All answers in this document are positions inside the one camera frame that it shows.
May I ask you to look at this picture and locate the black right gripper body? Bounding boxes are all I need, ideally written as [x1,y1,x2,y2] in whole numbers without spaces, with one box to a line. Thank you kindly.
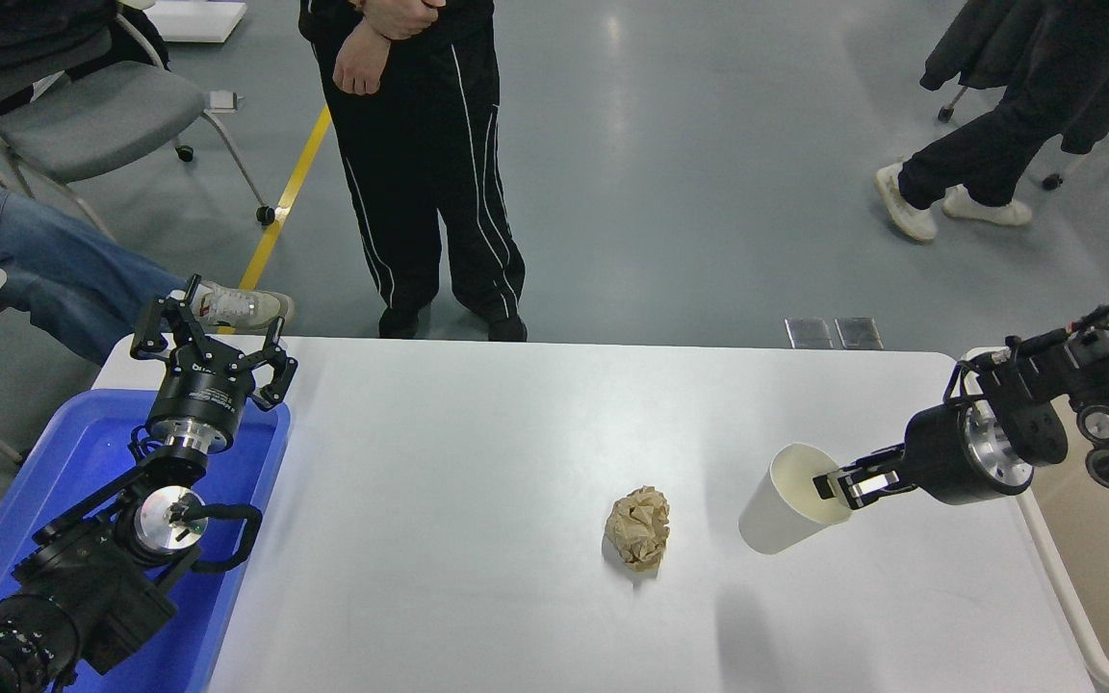
[904,403,985,507]

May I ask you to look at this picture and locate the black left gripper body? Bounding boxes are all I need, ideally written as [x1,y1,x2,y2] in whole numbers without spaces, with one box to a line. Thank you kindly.
[145,354,258,437]

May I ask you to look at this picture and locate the white paper cup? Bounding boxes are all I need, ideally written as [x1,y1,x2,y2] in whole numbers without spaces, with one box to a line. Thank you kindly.
[738,442,854,556]

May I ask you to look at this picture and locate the person's hand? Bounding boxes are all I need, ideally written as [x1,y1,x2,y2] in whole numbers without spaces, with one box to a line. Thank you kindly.
[333,21,392,97]
[367,0,445,42]

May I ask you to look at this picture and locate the metal floor outlet plate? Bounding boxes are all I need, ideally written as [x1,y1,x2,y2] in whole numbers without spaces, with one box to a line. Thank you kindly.
[785,318,835,350]
[835,318,885,350]

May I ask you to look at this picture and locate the blue plastic tray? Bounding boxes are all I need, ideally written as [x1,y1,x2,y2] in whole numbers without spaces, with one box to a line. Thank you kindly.
[0,388,292,693]

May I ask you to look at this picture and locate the seated person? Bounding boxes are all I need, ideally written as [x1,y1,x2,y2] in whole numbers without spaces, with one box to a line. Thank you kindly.
[0,55,296,365]

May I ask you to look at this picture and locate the grey office chair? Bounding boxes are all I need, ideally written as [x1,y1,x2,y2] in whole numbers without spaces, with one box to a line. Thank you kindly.
[0,10,276,242]

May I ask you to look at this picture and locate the standing person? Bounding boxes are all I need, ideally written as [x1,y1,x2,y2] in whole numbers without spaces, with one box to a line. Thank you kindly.
[298,0,529,343]

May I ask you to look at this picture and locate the crumpled tan paper ball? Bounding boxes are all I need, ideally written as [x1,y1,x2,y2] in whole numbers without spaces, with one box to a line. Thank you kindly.
[605,486,671,572]

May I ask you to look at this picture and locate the wheeled chair under coat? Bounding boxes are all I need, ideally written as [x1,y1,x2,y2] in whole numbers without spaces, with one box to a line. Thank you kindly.
[937,87,1109,191]

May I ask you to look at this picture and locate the walking person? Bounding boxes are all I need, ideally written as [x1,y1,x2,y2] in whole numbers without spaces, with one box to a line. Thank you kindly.
[874,0,1109,242]

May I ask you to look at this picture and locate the white flat board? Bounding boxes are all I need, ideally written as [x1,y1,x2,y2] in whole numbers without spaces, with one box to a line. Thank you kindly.
[145,0,247,44]

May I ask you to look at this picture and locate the dark jacket on grey chair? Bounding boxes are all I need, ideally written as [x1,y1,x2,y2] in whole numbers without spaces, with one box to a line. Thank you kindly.
[0,0,170,102]

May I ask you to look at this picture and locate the dark hanging coat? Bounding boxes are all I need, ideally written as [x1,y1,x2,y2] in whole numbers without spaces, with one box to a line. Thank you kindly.
[920,0,1109,155]

